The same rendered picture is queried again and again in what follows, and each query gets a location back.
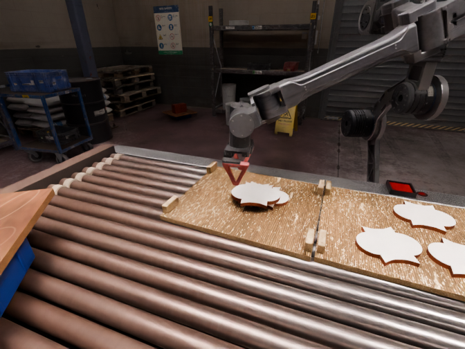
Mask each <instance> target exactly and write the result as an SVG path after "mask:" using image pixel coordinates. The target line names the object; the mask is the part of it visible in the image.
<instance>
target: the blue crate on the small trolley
mask: <svg viewBox="0 0 465 349"><path fill-rule="evenodd" d="M4 73H6V74H5V75H6V77H7V79H8V81H9V84H10V90H11V91H13V92H36V93H53V92H56V91H61V90H64V89H69V88H71V83H70V82H69V78H68V75H67V71H66V69H26V70H20V71H9V72H4Z"/></svg>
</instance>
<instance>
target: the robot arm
mask: <svg viewBox="0 0 465 349"><path fill-rule="evenodd" d="M464 33H465V0H447V1H440V2H437V0H430V1H427V2H424V3H420V4H415V3H413V2H410V1H409V0H376V2H375V5H374V12H373V15H372V21H371V25H370V31H369V34H371V35H385V36H383V37H382V38H380V39H378V40H376V41H374V42H371V43H369V44H367V45H365V46H362V47H360V48H358V49H356V50H354V51H352V52H350V53H348V54H346V55H343V56H341V57H339V58H337V59H335V60H332V61H330V62H328V63H326V64H323V65H322V66H319V67H318V68H315V69H313V70H311V71H309V72H306V73H304V74H302V75H299V76H296V77H293V78H287V79H283V80H281V81H279V82H276V83H273V84H270V85H269V84H266V85H264V86H262V87H260V88H258V89H256V90H253V91H251V92H249V93H248V97H249V98H250V102H251V105H250V104H249V103H247V102H243V101H242V100H240V102H234V104H231V105H230V120H229V129H230V133H229V142H228V144H227V146H226V148H225V150H224V158H223V159H222V165H223V167H224V168H225V170H226V172H227V173H228V176H229V177H230V180H231V181H232V184H233V185H234V186H238V185H239V183H240V181H241V179H242V177H243V176H244V174H245V172H246V170H247V169H248V167H249V162H248V160H249V158H250V156H251V154H252V152H253V149H254V141H253V139H250V137H251V134H252V132H253V130H254V129H255V128H256V127H259V126H260V125H262V124H264V123H267V124H270V123H272V122H275V121H277V120H278V119H280V115H281V114H284V113H286V112H288V109H290V108H292V107H294V106H296V105H298V103H300V102H302V101H303V100H304V99H306V98H308V97H309V96H311V95H313V94H315V93H318V92H319V91H322V90H324V89H326V88H328V87H331V86H333V85H335V84H338V83H339V82H342V81H344V80H346V79H348V78H351V77H353V76H355V75H358V74H359V73H362V72H364V71H366V70H369V69H371V68H373V67H375V66H378V65H380V64H382V63H384V62H387V61H389V60H392V59H394V58H396V57H401V56H403V58H404V62H405V63H406V64H415V63H417V62H420V61H422V60H424V59H426V58H428V57H431V56H433V55H436V54H438V53H439V52H441V50H440V46H441V45H442V44H445V43H447V42H449V41H451V40H453V39H455V38H457V37H459V36H461V35H463V34H464ZM277 92H278V93H279V95H280V98H281V102H280V99H279V96H278V94H277ZM253 97H254V100H255V102H256V105H257V107H256V105H255V102H254V100H253ZM257 108H258V109H259V112H260V115H261V117H260V115H259V112H258V110H257ZM238 154H241V156H242V157H245V159H244V162H242V161H241V159H239V157H238ZM232 157H234V159H232ZM230 167H234V168H238V169H239V170H241V173H240V175H239V177H238V179H237V180H235V178H234V177H233V174H232V171H231V169H230Z"/></svg>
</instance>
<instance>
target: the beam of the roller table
mask: <svg viewBox="0 0 465 349"><path fill-rule="evenodd" d="M114 148H115V151H116V154H117V153H118V154H124V155H126V156H134V157H139V158H144V159H151V160H157V161H164V162H169V163H177V164H182V165H190V166H194V167H199V168H206V167H207V166H208V165H210V164H211V163H212V162H213V161H216V162H217V166H218V167H222V168H223V165H222V160H218V159H209V158H204V157H199V156H190V155H185V154H176V153H171V152H162V151H157V150H148V149H143V148H138V147H129V146H124V145H117V146H115V147H114ZM246 172H252V173H256V174H261V175H268V176H272V177H279V178H283V179H290V180H295V181H302V182H307V183H310V184H319V181H320V179H321V180H325V186H326V182H327V180H328V181H331V186H333V187H337V188H344V189H349V190H356V191H361V192H365V193H373V194H377V195H385V196H389V197H397V198H401V199H409V200H413V201H418V202H425V203H429V204H437V205H442V206H449V207H453V208H461V209H465V196H459V195H451V194H446V193H437V192H432V191H427V190H418V189H415V191H416V192H423V193H426V194H427V195H428V196H427V197H422V196H420V195H417V196H416V198H411V197H403V196H398V195H390V194H389V192H388V188H387V186H386V185H385V184H376V183H372V182H366V181H357V180H353V179H343V178H338V177H330V176H324V175H320V174H311V173H305V172H297V171H292V170H283V169H278V168H270V167H264V166H259V165H251V164H249V167H248V169H247V170H246Z"/></svg>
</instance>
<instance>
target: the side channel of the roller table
mask: <svg viewBox="0 0 465 349"><path fill-rule="evenodd" d="M115 153H116V151H115V148H114V145H107V144H102V145H100V146H98V147H95V148H93V149H91V150H89V151H87V152H84V153H82V154H79V155H77V156H75V157H73V158H71V159H68V160H66V161H64V162H61V163H59V164H57V165H54V166H53V167H50V168H48V169H46V170H43V171H41V172H38V173H37V174H34V175H32V176H30V177H27V178H25V179H22V180H21V181H18V182H16V183H14V184H12V185H9V186H7V187H5V188H2V189H1V190H0V194H4V193H15V192H22V191H29V190H41V189H46V188H47V187H48V186H49V185H51V184H55V185H57V184H59V182H60V180H61V179H63V178H67V179H69V178H71V175H72V174H73V173H74V172H79V173H80V172H82V169H83V168H85V167H88V168H90V167H92V165H93V163H95V162H98V163H99V162H101V160H102V159H103V158H109V157H110V156H111V154H115Z"/></svg>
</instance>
